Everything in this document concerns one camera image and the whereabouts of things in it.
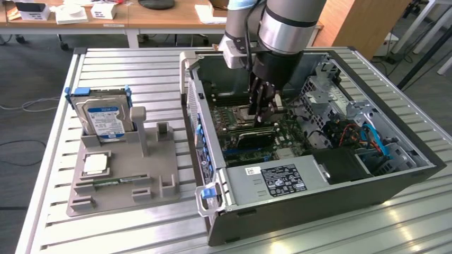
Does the green RAM stick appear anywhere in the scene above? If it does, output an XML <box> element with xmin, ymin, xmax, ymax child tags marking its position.
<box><xmin>92</xmin><ymin>177</ymin><xmax>148</xmax><ymax>187</ymax></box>

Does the black round monitor base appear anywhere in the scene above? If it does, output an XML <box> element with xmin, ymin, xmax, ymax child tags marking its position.
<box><xmin>137</xmin><ymin>0</ymin><xmax>176</xmax><ymax>10</ymax></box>

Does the blue wire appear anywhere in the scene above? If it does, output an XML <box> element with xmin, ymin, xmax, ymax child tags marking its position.
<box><xmin>361</xmin><ymin>123</ymin><xmax>394</xmax><ymax>160</ymax></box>

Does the black open PC case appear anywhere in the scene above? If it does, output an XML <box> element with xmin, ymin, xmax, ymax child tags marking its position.
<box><xmin>180</xmin><ymin>46</ymin><xmax>448</xmax><ymax>247</ymax></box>

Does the white table frame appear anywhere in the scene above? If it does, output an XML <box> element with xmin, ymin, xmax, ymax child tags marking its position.
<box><xmin>389</xmin><ymin>0</ymin><xmax>452</xmax><ymax>75</ymax></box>

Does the green motherboard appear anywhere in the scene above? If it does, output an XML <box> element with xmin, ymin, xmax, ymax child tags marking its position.
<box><xmin>208</xmin><ymin>91</ymin><xmax>314</xmax><ymax>167</ymax></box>

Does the CPU socket with metal frame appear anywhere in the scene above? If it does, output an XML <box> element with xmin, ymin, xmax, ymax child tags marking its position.
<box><xmin>230</xmin><ymin>105</ymin><xmax>257</xmax><ymax>125</ymax></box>

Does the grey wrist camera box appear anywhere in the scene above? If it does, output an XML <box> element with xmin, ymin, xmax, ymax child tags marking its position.
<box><xmin>221</xmin><ymin>39</ymin><xmax>256</xmax><ymax>70</ymax></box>

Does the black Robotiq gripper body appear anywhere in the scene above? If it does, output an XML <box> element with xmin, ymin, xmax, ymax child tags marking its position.
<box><xmin>250</xmin><ymin>51</ymin><xmax>302</xmax><ymax>91</ymax></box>

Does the white floor cable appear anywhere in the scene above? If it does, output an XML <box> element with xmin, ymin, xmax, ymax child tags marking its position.
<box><xmin>0</xmin><ymin>96</ymin><xmax>62</xmax><ymax>112</ymax></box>

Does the black floor cable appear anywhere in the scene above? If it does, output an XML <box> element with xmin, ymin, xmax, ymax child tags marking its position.
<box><xmin>0</xmin><ymin>139</ymin><xmax>45</xmax><ymax>160</ymax></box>

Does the white box with red button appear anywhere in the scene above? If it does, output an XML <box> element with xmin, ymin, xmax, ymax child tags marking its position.
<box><xmin>373</xmin><ymin>33</ymin><xmax>400</xmax><ymax>57</ymax></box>

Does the black slanted table leg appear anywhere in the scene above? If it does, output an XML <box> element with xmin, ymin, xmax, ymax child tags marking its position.
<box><xmin>397</xmin><ymin>34</ymin><xmax>452</xmax><ymax>89</ymax></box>

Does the grey plastic parts rack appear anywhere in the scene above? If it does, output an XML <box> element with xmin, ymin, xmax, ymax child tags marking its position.
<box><xmin>65</xmin><ymin>106</ymin><xmax>182</xmax><ymax>218</ymax></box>

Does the graphics card with metal bracket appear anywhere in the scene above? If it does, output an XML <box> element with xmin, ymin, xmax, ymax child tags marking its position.
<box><xmin>225</xmin><ymin>126</ymin><xmax>280</xmax><ymax>151</ymax></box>

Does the silver metal disk bay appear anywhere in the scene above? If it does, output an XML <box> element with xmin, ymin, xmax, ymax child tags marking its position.
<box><xmin>300</xmin><ymin>75</ymin><xmax>356</xmax><ymax>125</ymax></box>

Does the small white printed box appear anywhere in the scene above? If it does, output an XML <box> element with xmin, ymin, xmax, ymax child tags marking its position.
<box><xmin>90</xmin><ymin>3</ymin><xmax>118</xmax><ymax>20</ymax></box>

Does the silver CPU chip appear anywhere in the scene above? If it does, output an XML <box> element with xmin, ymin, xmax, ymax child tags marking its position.
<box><xmin>82</xmin><ymin>154</ymin><xmax>109</xmax><ymax>176</ymax></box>

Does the white round device on base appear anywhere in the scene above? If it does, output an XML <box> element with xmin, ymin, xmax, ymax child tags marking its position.
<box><xmin>54</xmin><ymin>4</ymin><xmax>89</xmax><ymax>25</ymax></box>

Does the black plastic fan shroud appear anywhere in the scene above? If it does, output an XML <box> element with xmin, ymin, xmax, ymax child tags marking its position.
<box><xmin>312</xmin><ymin>148</ymin><xmax>373</xmax><ymax>185</ymax></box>

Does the white paper stack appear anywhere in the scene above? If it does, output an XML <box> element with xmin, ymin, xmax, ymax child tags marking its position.
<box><xmin>194</xmin><ymin>4</ymin><xmax>229</xmax><ymax>25</ymax></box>

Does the brown cardboard box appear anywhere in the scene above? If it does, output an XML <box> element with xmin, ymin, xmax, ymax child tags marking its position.
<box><xmin>208</xmin><ymin>0</ymin><xmax>230</xmax><ymax>11</ymax></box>

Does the wooden cabinet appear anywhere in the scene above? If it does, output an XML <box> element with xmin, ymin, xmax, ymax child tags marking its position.
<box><xmin>312</xmin><ymin>0</ymin><xmax>412</xmax><ymax>60</ymax></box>

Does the orange wire bundle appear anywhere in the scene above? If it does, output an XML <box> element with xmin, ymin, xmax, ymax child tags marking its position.
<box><xmin>338</xmin><ymin>124</ymin><xmax>372</xmax><ymax>148</ymax></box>

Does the hard disk with blue bracket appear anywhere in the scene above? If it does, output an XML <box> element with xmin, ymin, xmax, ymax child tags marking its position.
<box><xmin>64</xmin><ymin>85</ymin><xmax>133</xmax><ymax>144</ymax></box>

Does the long wooden desk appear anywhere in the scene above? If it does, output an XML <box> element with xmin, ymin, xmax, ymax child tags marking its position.
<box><xmin>0</xmin><ymin>0</ymin><xmax>324</xmax><ymax>50</ymax></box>

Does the grey power supply unit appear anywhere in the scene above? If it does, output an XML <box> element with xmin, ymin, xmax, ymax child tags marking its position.
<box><xmin>220</xmin><ymin>156</ymin><xmax>330</xmax><ymax>207</ymax></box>

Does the white box with black top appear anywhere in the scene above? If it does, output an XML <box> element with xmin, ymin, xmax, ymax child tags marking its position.
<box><xmin>16</xmin><ymin>2</ymin><xmax>50</xmax><ymax>21</ymax></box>

